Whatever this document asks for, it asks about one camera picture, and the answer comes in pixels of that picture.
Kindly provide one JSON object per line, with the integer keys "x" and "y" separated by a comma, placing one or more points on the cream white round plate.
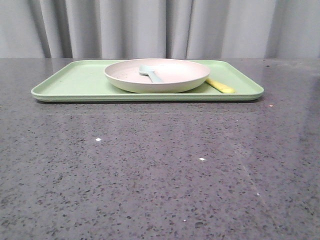
{"x": 176, "y": 75}

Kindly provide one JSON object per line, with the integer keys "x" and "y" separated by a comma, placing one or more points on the light blue plastic spoon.
{"x": 146, "y": 70}

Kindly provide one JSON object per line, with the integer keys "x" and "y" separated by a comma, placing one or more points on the yellow plastic fork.
{"x": 220, "y": 86}

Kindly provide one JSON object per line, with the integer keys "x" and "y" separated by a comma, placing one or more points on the light green plastic tray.
{"x": 85, "y": 81}

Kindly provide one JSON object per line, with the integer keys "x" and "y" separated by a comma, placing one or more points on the grey pleated curtain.
{"x": 178, "y": 29}

